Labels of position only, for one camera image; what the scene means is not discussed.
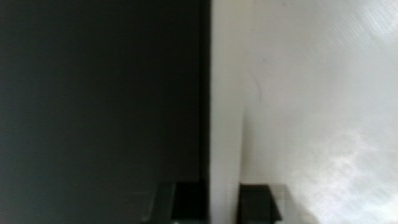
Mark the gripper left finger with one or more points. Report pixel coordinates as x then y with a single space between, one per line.
177 204

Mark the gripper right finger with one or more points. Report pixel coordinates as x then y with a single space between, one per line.
257 211

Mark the white square tabletop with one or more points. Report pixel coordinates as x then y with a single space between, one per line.
304 108

